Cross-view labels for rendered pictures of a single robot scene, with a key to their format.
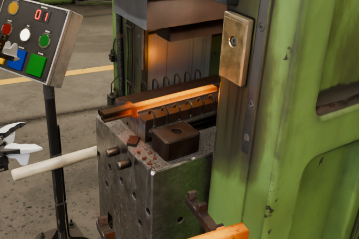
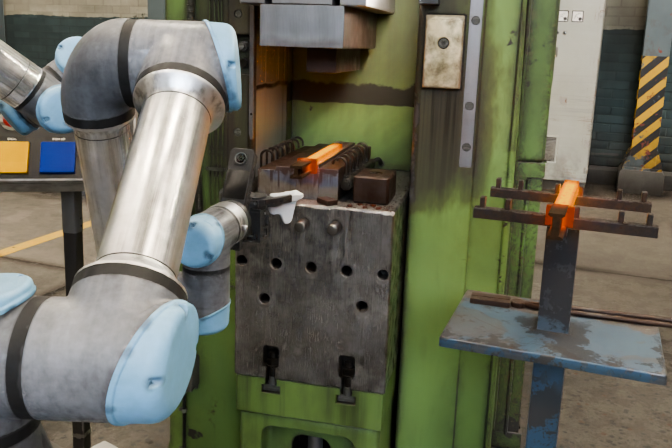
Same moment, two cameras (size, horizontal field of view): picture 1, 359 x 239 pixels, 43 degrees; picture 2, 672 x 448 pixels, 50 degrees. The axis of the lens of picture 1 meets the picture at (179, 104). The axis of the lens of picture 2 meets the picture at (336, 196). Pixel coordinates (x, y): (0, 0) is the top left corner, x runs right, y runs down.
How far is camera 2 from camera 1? 1.30 m
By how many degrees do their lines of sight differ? 43
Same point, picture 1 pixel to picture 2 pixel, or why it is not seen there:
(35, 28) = not seen: hidden behind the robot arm
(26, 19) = not seen: hidden behind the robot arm
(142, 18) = (334, 36)
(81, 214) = not seen: outside the picture
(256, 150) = (480, 156)
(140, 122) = (326, 177)
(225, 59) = (433, 66)
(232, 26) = (441, 27)
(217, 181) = (422, 224)
